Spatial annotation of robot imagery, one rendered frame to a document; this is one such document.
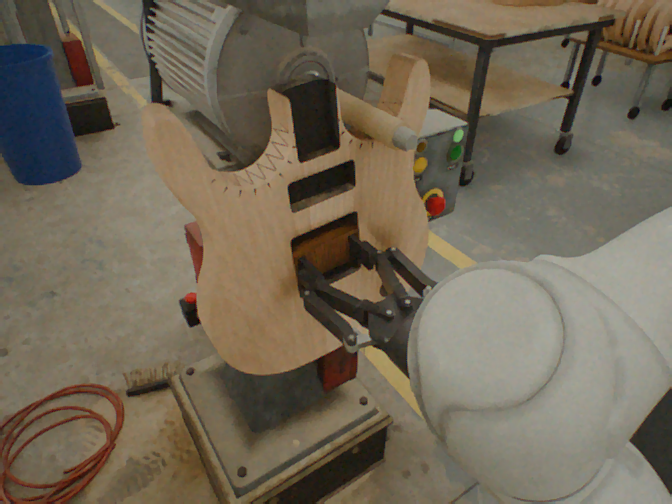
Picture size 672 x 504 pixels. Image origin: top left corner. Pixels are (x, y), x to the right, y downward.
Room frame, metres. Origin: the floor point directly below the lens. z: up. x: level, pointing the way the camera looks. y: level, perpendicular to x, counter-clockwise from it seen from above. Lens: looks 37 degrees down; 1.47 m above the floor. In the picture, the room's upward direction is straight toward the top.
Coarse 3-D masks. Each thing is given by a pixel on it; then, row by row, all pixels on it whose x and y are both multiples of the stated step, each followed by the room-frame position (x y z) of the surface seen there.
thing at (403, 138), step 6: (402, 126) 0.50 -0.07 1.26; (396, 132) 0.50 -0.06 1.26; (402, 132) 0.49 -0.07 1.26; (408, 132) 0.49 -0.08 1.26; (414, 132) 0.49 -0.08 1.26; (396, 138) 0.49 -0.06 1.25; (402, 138) 0.49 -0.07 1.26; (408, 138) 0.49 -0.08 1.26; (414, 138) 0.49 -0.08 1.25; (396, 144) 0.49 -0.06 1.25; (402, 144) 0.48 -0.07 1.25; (408, 144) 0.48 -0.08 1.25; (414, 144) 0.49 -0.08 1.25
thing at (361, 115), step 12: (348, 96) 0.59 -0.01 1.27; (348, 108) 0.57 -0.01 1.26; (360, 108) 0.55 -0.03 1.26; (372, 108) 0.55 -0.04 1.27; (348, 120) 0.56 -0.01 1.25; (360, 120) 0.54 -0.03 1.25; (372, 120) 0.53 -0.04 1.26; (384, 120) 0.52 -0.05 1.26; (396, 120) 0.51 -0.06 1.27; (372, 132) 0.52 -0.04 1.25; (384, 132) 0.50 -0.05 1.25
